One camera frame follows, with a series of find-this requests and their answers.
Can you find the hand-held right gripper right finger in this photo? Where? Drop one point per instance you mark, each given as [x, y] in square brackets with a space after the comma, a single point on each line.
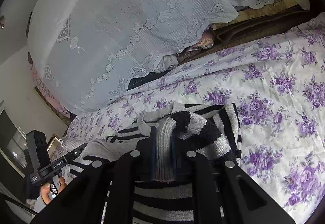
[174, 160]

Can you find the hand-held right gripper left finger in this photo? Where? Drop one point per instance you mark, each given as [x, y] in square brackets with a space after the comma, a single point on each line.
[152, 158]

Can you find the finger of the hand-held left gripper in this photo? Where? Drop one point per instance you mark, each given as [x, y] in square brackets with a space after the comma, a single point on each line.
[36, 150]
[73, 154]

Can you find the black and grey striped sweater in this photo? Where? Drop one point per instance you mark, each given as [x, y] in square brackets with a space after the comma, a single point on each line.
[195, 122]

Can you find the person's left hand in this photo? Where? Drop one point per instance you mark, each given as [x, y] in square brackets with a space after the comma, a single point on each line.
[50, 191]

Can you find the glass window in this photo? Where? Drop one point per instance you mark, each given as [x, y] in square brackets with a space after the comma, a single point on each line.
[14, 145]

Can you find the pink floral cloth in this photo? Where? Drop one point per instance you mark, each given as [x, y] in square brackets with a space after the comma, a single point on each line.
[47, 91]

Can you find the dark cloth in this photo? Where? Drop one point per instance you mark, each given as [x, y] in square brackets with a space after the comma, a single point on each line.
[144, 80]

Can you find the purple floral bedsheet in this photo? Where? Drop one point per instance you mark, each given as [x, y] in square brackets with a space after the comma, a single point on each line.
[266, 91]

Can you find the pink quilted cloth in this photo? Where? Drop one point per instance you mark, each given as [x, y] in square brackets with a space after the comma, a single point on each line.
[200, 45]

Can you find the white lace cover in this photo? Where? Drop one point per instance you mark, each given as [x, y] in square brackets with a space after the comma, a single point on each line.
[114, 23]

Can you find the brown folded blankets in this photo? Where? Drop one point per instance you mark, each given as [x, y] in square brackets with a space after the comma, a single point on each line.
[254, 25]

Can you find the wooden picture frame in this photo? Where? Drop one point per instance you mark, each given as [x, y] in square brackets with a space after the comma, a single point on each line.
[54, 144]

